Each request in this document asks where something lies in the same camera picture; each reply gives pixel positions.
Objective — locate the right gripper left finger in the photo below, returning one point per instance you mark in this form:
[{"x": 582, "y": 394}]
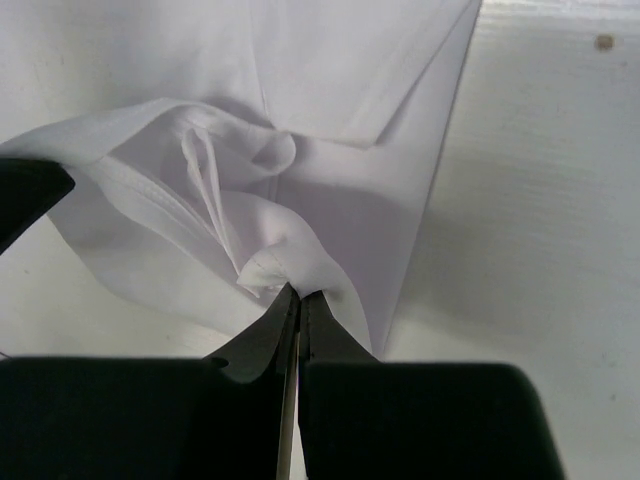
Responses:
[{"x": 227, "y": 415}]

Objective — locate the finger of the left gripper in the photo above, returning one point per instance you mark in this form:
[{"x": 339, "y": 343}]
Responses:
[{"x": 29, "y": 188}]

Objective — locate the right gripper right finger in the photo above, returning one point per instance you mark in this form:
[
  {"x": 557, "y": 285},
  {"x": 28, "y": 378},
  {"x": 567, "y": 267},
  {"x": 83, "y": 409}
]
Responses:
[{"x": 361, "y": 418}]

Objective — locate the white t shirt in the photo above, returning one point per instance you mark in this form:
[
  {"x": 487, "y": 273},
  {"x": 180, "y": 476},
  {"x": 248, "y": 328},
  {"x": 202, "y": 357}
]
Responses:
[{"x": 221, "y": 150}]

